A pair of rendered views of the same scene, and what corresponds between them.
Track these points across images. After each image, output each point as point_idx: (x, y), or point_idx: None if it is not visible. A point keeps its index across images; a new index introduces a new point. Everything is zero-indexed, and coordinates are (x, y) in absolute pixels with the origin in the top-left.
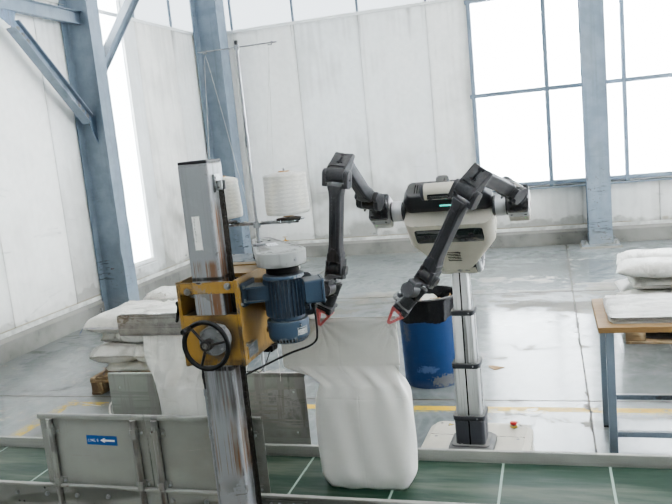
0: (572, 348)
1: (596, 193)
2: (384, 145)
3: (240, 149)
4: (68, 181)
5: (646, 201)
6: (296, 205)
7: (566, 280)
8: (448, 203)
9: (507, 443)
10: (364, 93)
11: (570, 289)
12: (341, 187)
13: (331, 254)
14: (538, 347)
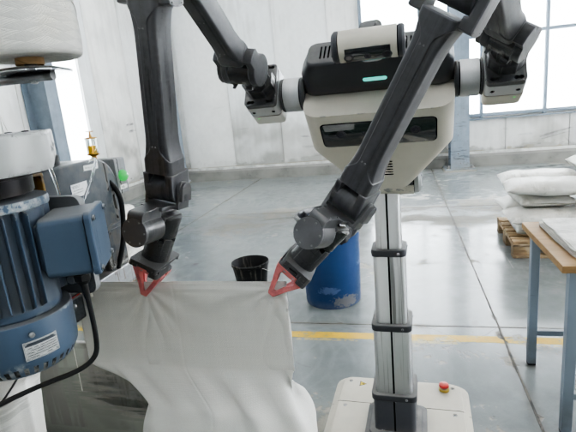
0: (463, 262)
1: (458, 128)
2: None
3: (176, 94)
4: (9, 112)
5: (495, 135)
6: (27, 27)
7: (439, 197)
8: (378, 75)
9: (442, 423)
10: (273, 47)
11: (445, 205)
12: (156, 0)
13: (152, 159)
14: (430, 261)
